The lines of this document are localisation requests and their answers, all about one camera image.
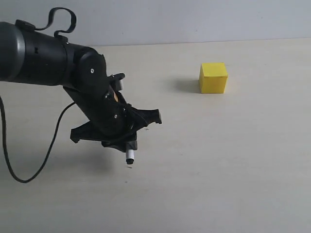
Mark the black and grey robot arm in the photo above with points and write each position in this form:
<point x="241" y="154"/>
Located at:
<point x="27" y="56"/>

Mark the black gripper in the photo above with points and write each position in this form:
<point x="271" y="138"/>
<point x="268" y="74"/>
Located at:
<point x="111" y="119"/>

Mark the yellow cube block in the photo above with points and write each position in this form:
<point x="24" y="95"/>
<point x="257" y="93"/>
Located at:
<point x="212" y="78"/>

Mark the black and white marker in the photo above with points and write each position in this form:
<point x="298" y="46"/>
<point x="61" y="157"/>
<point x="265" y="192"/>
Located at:
<point x="130" y="157"/>

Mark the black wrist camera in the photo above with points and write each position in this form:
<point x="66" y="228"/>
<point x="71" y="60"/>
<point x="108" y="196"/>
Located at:
<point x="115" y="81"/>

